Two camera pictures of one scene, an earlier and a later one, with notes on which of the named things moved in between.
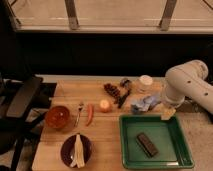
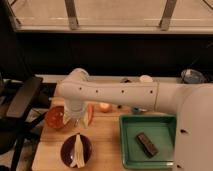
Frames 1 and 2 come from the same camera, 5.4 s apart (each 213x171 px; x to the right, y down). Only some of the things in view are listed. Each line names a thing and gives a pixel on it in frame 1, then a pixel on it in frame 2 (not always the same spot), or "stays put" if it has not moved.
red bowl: (57, 117) stays put
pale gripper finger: (168, 113) to (67, 117)
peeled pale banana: (78, 159) stays put
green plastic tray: (152, 142) stays put
